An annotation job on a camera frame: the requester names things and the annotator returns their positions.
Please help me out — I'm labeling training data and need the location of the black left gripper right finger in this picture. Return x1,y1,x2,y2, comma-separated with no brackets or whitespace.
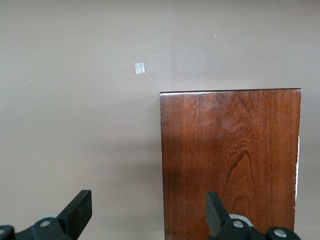
205,191,302,240

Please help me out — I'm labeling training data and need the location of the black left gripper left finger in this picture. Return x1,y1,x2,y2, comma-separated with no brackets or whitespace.
0,189,93,240

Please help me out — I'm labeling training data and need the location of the dark brown wooden cabinet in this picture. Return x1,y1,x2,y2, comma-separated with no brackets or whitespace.
159,87,302,240

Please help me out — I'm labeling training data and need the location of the small square tape patch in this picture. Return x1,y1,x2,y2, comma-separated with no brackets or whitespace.
134,62,146,76

